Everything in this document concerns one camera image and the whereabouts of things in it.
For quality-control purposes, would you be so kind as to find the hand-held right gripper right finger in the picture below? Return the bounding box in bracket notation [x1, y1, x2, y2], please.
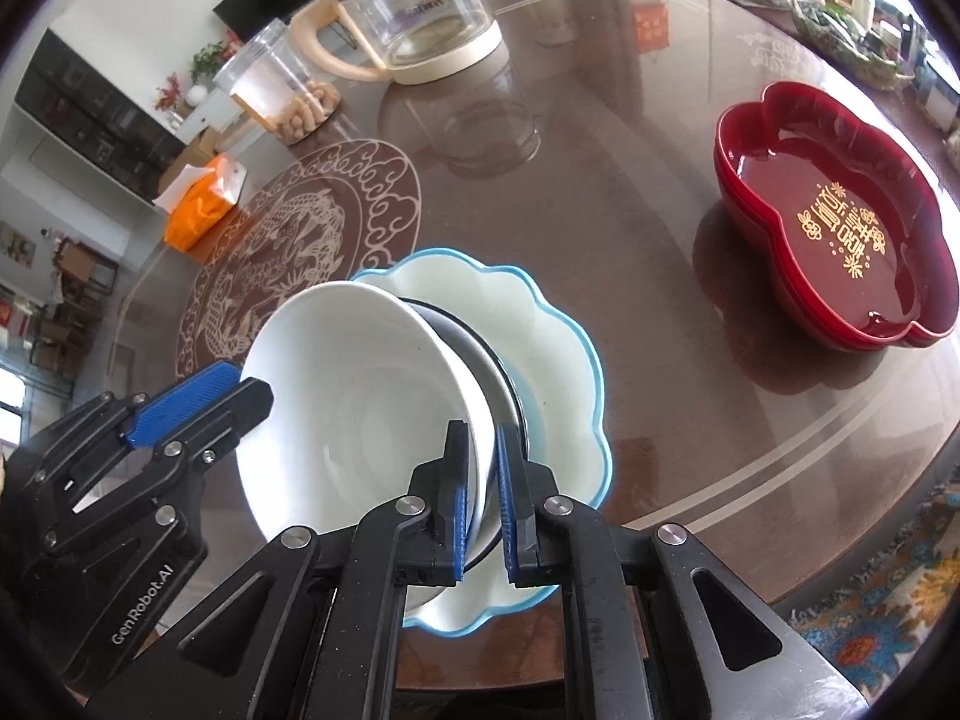
[491, 424, 871, 720]

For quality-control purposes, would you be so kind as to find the wooden chair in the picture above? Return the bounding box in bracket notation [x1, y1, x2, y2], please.
[36, 235, 122, 347]

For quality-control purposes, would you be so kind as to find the red flower-shaped plate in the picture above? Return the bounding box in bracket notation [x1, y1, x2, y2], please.
[716, 80, 958, 340]
[712, 120, 960, 353]

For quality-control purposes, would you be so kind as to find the black glass cabinet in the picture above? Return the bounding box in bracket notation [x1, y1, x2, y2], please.
[15, 28, 186, 205]

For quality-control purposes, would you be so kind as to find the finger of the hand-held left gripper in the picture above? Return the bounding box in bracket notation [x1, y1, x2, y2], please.
[15, 360, 244, 497]
[45, 379, 275, 542]

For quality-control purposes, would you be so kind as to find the plant with red flowers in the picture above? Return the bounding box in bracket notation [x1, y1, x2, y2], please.
[154, 41, 227, 112]

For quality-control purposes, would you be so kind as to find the floral rug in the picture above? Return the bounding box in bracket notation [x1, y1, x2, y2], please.
[793, 493, 960, 695]

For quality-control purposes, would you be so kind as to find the white flower plate blue rim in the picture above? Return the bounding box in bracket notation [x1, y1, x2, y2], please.
[349, 246, 613, 635]

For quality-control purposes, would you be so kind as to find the green glass basket bowl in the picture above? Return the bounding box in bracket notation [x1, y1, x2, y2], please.
[791, 0, 920, 92]

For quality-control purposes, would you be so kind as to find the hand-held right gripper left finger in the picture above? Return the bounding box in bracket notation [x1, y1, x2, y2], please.
[82, 420, 481, 720]

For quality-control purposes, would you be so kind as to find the orange tissue pack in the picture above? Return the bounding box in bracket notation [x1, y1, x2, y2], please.
[154, 152, 248, 253]

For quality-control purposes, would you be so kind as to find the clear jar with peanuts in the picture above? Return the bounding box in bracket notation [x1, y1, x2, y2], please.
[212, 19, 343, 146]

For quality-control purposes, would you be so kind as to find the cardboard box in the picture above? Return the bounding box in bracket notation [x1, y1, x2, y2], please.
[160, 127, 220, 197]

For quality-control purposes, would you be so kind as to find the glass kettle cream base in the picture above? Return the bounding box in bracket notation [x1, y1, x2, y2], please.
[290, 0, 504, 86]

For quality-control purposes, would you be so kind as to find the white bowl black rim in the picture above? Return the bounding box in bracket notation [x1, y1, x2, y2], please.
[401, 298, 527, 470]

